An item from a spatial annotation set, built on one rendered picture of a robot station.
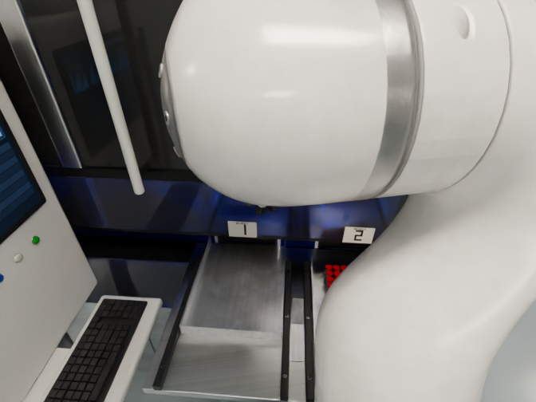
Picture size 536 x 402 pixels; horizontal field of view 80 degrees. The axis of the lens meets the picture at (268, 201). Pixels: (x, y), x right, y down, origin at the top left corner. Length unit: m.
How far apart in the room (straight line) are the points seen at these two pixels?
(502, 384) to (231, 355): 1.55
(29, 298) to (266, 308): 0.59
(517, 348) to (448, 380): 2.12
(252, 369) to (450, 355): 0.69
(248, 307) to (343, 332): 0.75
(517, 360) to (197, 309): 1.76
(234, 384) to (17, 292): 0.54
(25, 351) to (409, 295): 0.94
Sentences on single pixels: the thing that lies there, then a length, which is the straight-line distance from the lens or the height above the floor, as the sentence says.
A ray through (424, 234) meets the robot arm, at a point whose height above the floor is 1.52.
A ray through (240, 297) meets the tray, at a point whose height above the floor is 0.88.
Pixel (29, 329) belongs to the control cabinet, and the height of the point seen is 0.94.
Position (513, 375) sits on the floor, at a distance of 2.19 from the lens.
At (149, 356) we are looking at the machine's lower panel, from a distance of 1.70.
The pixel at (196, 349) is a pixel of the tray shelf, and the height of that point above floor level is 0.88.
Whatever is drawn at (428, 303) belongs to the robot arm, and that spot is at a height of 1.51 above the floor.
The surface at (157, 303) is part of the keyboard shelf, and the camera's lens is 1.09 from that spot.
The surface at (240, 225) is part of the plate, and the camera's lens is 0.94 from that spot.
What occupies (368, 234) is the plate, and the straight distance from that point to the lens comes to 0.97.
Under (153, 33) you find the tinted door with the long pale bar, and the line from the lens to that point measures 0.78.
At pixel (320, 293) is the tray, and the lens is 0.97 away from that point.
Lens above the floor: 1.64
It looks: 36 degrees down
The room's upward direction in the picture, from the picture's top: straight up
